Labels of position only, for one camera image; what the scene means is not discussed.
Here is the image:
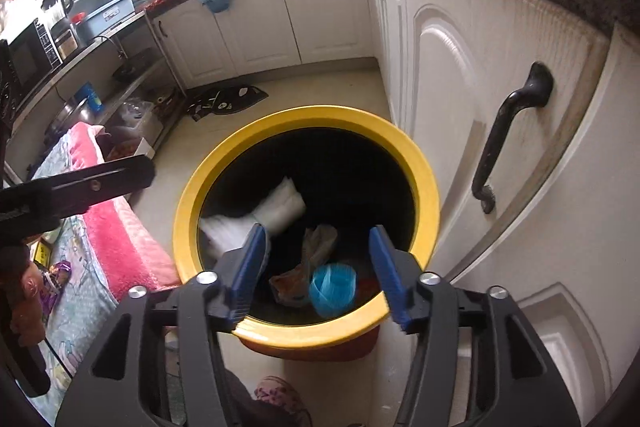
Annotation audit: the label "blue dish rack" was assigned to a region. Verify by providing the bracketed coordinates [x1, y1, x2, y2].
[72, 0, 136, 45]

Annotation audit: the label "silver small appliance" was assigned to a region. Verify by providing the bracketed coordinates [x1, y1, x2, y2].
[50, 19, 81, 60]

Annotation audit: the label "blue can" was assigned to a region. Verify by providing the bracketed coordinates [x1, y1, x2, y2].
[75, 82, 105, 114]

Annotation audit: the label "light blue printed blanket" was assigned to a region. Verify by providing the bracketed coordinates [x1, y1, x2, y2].
[25, 137, 126, 427]

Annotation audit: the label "orange snack wrapper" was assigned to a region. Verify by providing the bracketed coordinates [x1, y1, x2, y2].
[270, 263, 313, 308]

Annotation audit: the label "person's pink slipper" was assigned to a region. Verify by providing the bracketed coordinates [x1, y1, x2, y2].
[255, 375, 313, 427]

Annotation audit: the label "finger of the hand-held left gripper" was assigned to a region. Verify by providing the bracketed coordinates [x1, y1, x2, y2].
[3, 154, 156, 237]

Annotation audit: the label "black microwave oven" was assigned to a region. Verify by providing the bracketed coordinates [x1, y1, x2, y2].
[0, 18, 63, 88]

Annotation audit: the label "blue plastic cup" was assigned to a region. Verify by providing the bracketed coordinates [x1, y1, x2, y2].
[308, 263, 357, 319]

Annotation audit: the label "white kitchen cabinets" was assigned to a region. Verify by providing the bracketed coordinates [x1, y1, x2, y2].
[150, 0, 640, 427]

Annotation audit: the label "white box of red fruit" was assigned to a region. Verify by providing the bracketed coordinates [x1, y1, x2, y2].
[102, 117, 163, 160]

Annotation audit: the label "black cabinet door handle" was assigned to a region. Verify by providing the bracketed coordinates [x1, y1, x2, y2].
[471, 61, 554, 215]

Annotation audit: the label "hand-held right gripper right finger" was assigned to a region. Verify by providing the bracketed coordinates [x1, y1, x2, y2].
[369, 224, 583, 427]

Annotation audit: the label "metal bowl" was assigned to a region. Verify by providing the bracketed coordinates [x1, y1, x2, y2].
[47, 97, 91, 135]

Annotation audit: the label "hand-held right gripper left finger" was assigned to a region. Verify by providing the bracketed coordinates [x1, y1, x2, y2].
[55, 223, 273, 427]

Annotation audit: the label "person's left forearm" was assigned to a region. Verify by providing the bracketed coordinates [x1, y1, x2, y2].
[0, 247, 47, 348]

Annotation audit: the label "metal shelf rack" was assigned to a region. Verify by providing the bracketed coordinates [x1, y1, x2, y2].
[0, 9, 188, 188]

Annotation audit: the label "clear plastic bag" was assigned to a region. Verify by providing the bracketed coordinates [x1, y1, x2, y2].
[117, 99, 156, 128]

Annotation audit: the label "black pan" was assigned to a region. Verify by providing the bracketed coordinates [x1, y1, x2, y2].
[112, 49, 156, 82]

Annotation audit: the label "white plastic bag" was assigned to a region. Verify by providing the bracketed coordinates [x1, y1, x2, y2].
[200, 177, 307, 260]

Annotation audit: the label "yellow rimmed trash bin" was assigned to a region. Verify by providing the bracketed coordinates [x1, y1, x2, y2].
[172, 106, 441, 363]

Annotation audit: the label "pink fluffy blanket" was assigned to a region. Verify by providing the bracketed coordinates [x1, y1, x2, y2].
[65, 122, 181, 303]

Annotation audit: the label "blender jug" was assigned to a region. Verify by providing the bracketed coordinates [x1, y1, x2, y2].
[41, 0, 76, 25]

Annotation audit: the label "brown paper wrapper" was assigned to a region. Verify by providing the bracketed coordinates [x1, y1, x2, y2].
[301, 224, 339, 270]

